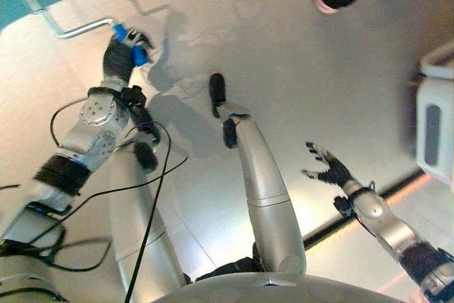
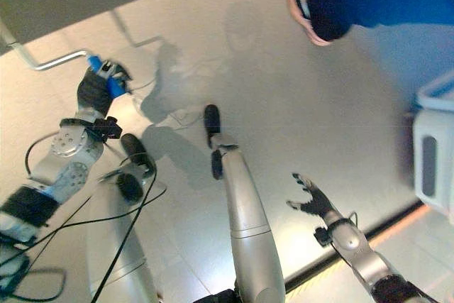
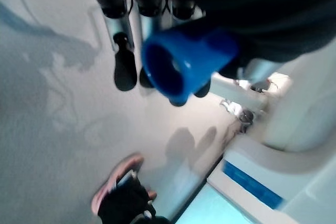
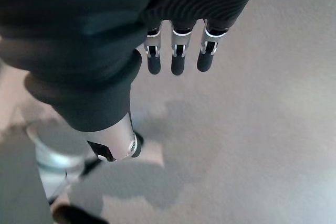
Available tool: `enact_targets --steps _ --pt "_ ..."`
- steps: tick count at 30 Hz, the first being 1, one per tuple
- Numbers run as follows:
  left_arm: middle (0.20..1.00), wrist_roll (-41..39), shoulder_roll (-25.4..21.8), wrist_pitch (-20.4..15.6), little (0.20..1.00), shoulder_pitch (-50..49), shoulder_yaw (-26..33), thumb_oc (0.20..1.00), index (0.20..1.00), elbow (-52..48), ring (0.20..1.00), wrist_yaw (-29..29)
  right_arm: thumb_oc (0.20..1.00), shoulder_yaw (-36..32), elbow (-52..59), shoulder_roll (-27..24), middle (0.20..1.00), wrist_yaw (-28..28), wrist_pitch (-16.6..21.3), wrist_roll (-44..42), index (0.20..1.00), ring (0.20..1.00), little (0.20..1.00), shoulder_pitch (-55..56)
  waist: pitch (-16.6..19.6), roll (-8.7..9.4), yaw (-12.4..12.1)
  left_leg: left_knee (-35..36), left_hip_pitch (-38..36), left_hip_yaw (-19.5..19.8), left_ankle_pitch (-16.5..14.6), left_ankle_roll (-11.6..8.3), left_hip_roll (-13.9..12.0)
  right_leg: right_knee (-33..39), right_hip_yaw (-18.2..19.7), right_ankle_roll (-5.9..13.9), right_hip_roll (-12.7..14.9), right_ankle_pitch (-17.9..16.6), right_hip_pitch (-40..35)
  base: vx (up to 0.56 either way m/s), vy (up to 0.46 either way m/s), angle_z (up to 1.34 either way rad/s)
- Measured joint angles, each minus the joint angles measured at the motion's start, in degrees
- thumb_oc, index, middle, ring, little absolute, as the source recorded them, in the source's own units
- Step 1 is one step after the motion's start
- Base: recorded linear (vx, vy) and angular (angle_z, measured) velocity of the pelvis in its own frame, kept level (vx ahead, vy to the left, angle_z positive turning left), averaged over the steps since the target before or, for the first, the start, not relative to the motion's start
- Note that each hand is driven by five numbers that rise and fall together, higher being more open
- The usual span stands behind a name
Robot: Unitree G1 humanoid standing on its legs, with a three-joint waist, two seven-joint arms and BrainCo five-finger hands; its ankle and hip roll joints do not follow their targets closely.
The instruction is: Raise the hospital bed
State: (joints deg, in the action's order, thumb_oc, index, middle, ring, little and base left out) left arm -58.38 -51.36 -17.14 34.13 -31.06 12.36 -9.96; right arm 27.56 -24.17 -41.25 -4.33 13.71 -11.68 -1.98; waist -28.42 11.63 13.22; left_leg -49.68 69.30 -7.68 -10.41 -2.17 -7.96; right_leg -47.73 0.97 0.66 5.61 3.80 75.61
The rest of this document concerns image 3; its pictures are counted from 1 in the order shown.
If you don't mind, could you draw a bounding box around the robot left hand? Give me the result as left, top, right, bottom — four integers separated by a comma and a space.
80, 0, 336, 98

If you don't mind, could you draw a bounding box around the blue plastic crank handle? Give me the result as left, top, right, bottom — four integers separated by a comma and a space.
141, 28, 241, 107

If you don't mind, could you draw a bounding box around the white hospital bed footboard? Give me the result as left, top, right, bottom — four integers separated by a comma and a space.
206, 48, 336, 224

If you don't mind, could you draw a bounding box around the dark shoe with pink sole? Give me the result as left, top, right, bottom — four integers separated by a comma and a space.
91, 153, 171, 224

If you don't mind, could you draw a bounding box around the white metal bed frame bar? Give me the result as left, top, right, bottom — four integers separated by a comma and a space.
209, 72, 271, 113

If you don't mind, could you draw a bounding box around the dark round bed frame fitting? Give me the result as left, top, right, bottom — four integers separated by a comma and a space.
237, 109, 256, 133

